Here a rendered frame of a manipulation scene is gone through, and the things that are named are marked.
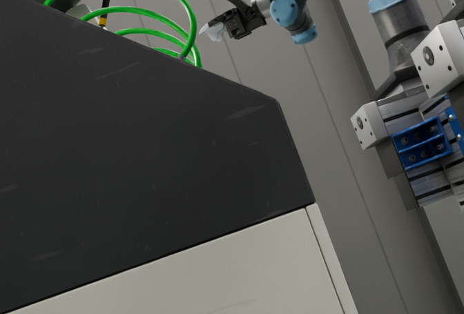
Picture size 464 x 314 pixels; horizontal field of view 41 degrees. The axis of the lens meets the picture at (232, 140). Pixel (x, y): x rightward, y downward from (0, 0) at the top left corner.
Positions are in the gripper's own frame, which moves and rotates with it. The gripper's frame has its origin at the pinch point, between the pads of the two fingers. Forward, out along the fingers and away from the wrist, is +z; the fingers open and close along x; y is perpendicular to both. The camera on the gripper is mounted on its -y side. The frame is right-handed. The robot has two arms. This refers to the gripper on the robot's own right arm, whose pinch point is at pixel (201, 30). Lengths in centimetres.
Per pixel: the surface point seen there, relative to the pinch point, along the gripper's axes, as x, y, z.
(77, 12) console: -33.5, -12.0, 20.2
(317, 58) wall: 154, 4, -4
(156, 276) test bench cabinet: -105, 55, -15
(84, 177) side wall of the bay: -105, 38, -10
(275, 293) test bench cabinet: -101, 63, -29
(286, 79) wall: 144, 9, 15
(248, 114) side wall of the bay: -96, 39, -34
